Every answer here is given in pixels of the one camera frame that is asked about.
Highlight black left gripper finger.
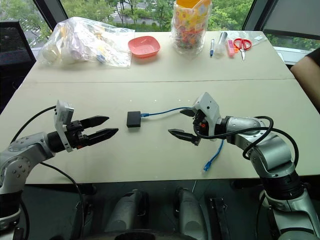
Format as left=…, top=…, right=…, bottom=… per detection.
left=79, top=115, right=111, bottom=131
left=86, top=128, right=119, bottom=147

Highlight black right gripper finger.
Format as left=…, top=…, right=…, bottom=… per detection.
left=179, top=107, right=195, bottom=118
left=167, top=128, right=199, bottom=145

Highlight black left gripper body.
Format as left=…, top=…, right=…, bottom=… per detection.
left=65, top=119, right=91, bottom=150

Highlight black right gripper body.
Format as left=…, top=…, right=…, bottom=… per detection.
left=191, top=109, right=210, bottom=147

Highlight small black box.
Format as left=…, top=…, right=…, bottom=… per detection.
left=126, top=110, right=142, bottom=129

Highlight clear plastic tube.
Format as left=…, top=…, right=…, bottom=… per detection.
left=214, top=31, right=229, bottom=58

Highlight pink eraser block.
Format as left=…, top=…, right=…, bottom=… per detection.
left=226, top=39, right=235, bottom=58

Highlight pink plastic bowl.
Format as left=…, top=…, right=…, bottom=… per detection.
left=127, top=35, right=161, bottom=59

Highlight clear bag of mixed items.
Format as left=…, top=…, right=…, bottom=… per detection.
left=37, top=16, right=136, bottom=68

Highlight grey rounded shape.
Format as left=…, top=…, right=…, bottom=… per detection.
left=104, top=189, right=150, bottom=235
left=173, top=186, right=209, bottom=240

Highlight clear bag of colourful candies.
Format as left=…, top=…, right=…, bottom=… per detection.
left=169, top=0, right=213, bottom=59

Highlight flat clear plastic sleeve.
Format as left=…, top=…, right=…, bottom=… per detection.
left=226, top=31, right=268, bottom=48

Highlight black mesh chair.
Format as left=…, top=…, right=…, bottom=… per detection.
left=0, top=20, right=37, bottom=111

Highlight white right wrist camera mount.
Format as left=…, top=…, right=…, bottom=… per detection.
left=191, top=91, right=221, bottom=142

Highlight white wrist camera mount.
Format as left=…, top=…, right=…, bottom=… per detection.
left=53, top=99, right=75, bottom=153
left=191, top=91, right=221, bottom=142

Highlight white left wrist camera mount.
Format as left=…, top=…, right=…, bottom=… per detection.
left=53, top=99, right=75, bottom=153

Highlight blue Ethernet cable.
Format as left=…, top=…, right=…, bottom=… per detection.
left=140, top=106, right=225, bottom=172

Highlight red handled scissors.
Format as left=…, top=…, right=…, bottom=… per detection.
left=233, top=37, right=253, bottom=62

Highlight black strap with bolts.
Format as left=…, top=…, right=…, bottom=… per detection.
left=209, top=196, right=232, bottom=240

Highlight black window frame post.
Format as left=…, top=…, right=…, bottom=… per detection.
left=241, top=0, right=280, bottom=32
left=33, top=0, right=70, bottom=32

